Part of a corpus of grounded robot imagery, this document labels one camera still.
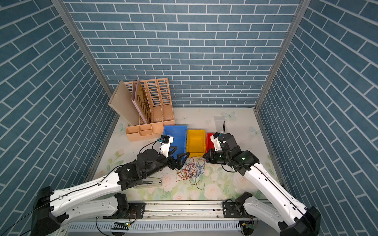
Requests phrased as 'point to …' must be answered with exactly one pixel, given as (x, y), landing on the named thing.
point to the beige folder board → (121, 101)
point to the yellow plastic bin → (196, 142)
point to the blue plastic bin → (179, 134)
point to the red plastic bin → (209, 144)
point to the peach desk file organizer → (157, 94)
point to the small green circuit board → (249, 225)
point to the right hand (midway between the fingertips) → (204, 157)
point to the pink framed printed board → (141, 101)
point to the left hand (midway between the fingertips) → (187, 153)
